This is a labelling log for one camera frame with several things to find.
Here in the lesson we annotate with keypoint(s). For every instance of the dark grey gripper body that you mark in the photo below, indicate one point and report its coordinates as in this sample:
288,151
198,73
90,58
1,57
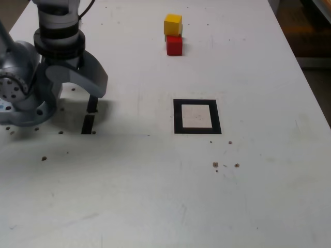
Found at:
63,62

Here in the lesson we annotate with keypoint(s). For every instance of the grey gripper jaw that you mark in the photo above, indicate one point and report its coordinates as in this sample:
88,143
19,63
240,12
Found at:
77,76

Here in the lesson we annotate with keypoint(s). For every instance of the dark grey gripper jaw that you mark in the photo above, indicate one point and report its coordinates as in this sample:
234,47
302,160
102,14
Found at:
45,87

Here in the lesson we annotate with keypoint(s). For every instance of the red cube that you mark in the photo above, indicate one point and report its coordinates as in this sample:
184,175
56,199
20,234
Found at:
174,46

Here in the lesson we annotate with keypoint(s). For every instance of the yellow cube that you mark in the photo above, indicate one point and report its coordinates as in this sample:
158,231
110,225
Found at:
172,24

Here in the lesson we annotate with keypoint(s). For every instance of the green cube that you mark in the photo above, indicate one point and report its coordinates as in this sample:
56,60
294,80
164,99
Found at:
182,30

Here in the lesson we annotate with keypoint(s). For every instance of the black tape square outline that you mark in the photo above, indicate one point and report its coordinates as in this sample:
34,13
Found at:
178,116

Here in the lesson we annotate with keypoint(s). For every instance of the black tape strip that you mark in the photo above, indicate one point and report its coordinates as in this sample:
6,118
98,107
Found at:
87,125

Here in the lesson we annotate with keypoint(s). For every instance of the brown wooden furniture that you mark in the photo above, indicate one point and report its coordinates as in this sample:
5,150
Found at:
310,25

